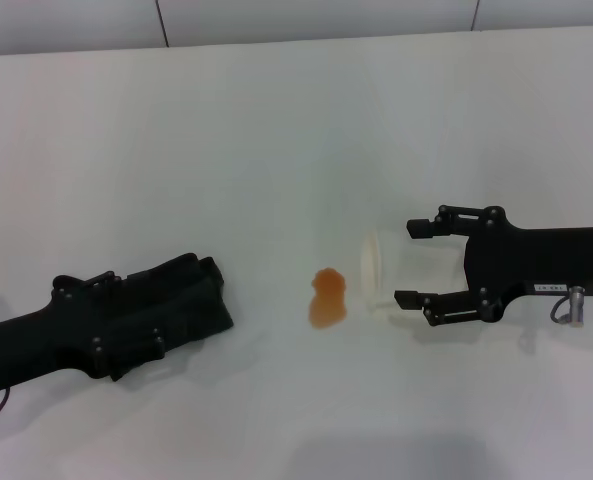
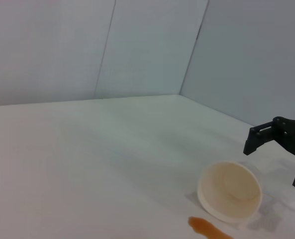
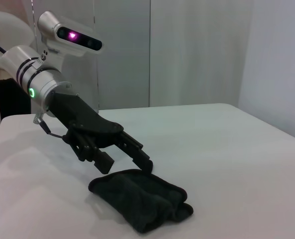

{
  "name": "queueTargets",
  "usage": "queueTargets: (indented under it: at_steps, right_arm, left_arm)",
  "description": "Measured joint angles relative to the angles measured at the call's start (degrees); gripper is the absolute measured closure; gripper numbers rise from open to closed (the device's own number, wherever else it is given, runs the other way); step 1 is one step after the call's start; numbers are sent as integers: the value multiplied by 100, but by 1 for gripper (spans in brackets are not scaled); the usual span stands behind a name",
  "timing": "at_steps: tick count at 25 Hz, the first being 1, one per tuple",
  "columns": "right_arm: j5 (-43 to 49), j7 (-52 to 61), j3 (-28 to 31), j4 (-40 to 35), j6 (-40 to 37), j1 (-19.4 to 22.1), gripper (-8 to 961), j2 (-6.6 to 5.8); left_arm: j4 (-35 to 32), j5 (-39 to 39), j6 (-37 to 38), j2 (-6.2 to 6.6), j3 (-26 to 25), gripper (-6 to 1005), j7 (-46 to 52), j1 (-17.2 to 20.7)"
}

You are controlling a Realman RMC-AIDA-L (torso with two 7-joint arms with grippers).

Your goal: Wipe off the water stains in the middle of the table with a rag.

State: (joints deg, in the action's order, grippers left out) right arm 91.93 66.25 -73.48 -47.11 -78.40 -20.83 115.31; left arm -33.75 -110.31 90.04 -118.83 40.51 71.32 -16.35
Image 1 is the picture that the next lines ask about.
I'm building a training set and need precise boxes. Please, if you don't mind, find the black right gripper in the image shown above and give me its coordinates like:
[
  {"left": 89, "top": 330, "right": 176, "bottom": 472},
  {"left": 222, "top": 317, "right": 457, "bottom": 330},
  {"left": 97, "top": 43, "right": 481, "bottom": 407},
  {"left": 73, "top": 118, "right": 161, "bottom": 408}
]
[{"left": 392, "top": 203, "right": 593, "bottom": 330}]

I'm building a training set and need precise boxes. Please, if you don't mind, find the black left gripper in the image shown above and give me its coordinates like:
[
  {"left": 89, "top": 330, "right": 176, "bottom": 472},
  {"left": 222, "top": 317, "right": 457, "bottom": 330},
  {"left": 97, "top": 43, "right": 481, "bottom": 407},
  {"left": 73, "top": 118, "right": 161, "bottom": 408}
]
[{"left": 0, "top": 252, "right": 212, "bottom": 397}]

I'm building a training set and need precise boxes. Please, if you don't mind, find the white plastic cup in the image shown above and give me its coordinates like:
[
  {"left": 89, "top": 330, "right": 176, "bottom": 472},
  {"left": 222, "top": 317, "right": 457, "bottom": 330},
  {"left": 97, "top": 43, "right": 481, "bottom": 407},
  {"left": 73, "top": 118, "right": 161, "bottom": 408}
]
[{"left": 359, "top": 228, "right": 460, "bottom": 324}]

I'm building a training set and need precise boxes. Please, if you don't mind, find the dark blue rag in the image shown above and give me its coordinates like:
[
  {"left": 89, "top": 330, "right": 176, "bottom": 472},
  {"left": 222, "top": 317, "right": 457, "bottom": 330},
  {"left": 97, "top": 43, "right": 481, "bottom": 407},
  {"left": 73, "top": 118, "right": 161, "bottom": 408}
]
[{"left": 106, "top": 252, "right": 236, "bottom": 384}]

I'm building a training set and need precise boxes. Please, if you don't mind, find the orange-brown liquid stain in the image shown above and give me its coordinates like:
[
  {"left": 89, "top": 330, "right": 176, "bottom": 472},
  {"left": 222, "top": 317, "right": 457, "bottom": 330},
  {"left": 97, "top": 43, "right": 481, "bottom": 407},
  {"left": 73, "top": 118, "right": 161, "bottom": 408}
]
[{"left": 307, "top": 266, "right": 350, "bottom": 332}]

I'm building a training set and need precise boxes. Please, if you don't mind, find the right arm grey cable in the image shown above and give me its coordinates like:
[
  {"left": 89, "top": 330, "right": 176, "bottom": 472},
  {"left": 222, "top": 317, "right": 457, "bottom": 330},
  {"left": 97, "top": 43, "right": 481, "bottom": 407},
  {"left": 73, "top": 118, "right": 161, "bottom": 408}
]
[{"left": 549, "top": 298, "right": 588, "bottom": 329}]

